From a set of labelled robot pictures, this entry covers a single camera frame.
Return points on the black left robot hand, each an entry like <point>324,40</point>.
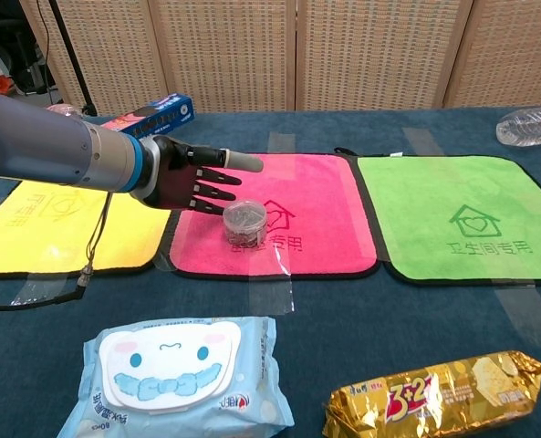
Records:
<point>174,175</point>

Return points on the clear jar of clips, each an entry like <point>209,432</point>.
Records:
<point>245,222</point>

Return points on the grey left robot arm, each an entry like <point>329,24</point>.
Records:
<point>51,146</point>

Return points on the blue cardboard wrap box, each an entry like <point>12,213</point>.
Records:
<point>160,119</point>

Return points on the white red drink bottle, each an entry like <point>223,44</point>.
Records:
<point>65,110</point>

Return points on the pink microfibre cloth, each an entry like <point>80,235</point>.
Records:
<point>306,214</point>

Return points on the yellow microfibre cloth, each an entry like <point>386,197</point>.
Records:
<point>37,237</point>

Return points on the wooden woven folding screen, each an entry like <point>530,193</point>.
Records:
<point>270,50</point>

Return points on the black tripod stand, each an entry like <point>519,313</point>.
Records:
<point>71,55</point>

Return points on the blue wet wipes pack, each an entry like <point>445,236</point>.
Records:
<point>179,378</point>

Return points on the green microfibre cloth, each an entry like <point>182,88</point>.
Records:
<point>461,219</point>

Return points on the gold biscuit packet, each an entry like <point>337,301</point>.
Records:
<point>434,397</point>

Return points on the clear crumpled plastic bottle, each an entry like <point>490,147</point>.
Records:
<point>530,125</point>

